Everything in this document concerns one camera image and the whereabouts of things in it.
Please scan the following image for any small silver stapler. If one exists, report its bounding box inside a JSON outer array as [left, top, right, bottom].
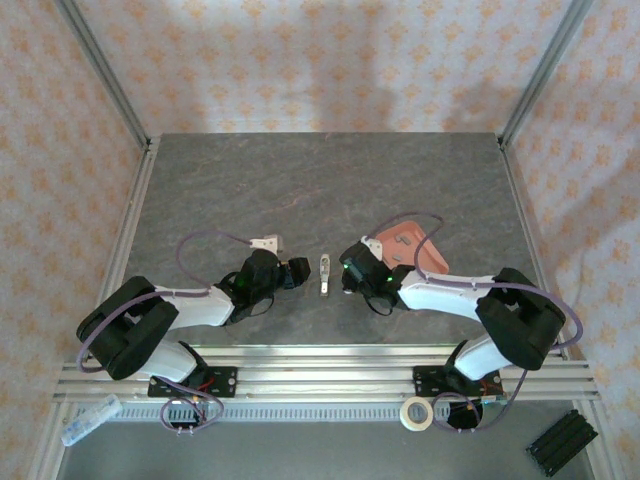
[[318, 253, 332, 299]]

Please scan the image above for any pink plastic tray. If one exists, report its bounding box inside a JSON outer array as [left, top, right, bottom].
[[374, 222, 450, 276]]

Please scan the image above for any white tape roll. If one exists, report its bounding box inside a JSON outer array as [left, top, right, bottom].
[[399, 397, 434, 432]]

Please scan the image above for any black extrusion block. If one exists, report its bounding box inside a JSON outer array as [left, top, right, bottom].
[[525, 409, 600, 476]]

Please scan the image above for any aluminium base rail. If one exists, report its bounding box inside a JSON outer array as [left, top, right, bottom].
[[52, 342, 601, 404]]

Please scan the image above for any aluminium table side rail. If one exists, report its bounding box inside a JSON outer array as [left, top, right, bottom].
[[497, 135, 574, 361], [97, 135, 162, 301]]

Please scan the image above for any grey slotted cable duct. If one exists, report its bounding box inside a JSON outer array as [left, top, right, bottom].
[[69, 402, 501, 424]]

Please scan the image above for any aluminium frame post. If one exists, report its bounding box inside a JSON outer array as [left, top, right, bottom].
[[53, 0, 154, 151], [498, 0, 596, 149]]

